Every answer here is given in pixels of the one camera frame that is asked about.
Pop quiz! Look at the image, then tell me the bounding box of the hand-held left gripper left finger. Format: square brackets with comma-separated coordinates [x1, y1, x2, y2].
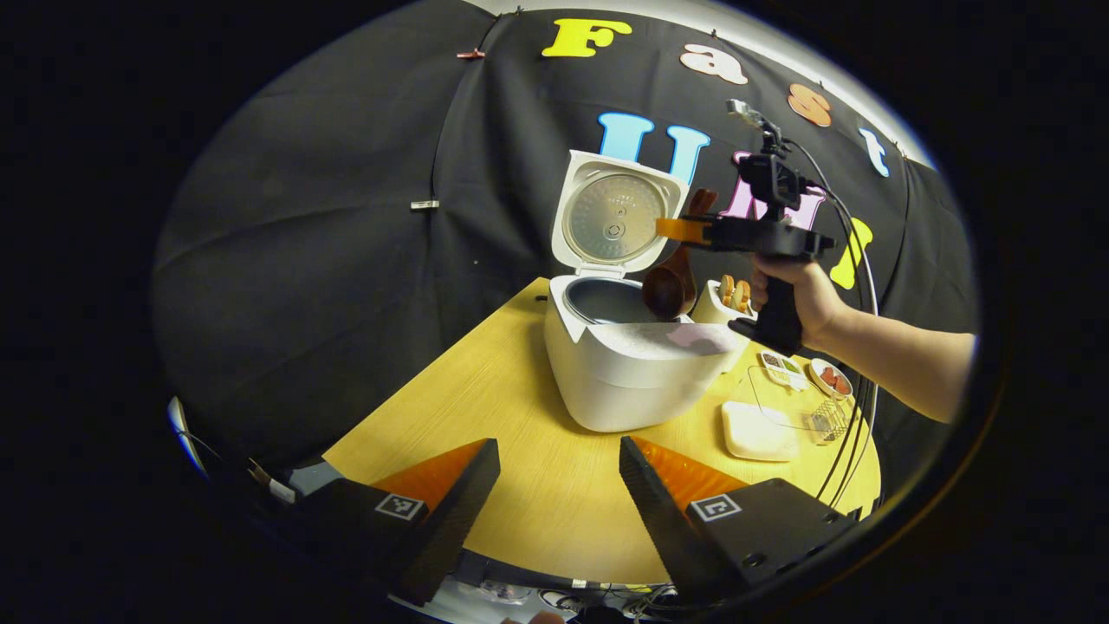
[286, 438, 502, 608]

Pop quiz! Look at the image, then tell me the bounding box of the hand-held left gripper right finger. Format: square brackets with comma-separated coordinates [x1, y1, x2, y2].
[619, 436, 863, 608]

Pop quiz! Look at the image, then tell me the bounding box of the dark wooden spoon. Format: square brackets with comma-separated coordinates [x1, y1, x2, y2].
[642, 188, 720, 322]

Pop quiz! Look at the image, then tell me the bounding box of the white rice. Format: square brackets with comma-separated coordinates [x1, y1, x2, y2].
[723, 401, 800, 460]

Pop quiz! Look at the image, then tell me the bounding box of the white rice cooker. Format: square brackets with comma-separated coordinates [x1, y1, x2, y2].
[544, 149, 751, 433]

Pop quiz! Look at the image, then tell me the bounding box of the white toaster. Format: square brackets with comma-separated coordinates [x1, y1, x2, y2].
[691, 279, 756, 326]

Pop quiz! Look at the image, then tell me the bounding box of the white round plate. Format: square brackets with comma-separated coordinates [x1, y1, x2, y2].
[808, 358, 856, 400]

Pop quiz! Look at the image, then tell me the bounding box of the white divided dish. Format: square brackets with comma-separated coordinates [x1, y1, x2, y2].
[759, 349, 811, 391]

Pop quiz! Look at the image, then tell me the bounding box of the clear plastic container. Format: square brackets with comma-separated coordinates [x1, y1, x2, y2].
[721, 364, 854, 462]

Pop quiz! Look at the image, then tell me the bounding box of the black backdrop cloth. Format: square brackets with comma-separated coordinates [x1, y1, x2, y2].
[152, 9, 980, 486]

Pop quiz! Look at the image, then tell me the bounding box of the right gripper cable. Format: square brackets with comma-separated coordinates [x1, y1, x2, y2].
[780, 137, 880, 508]

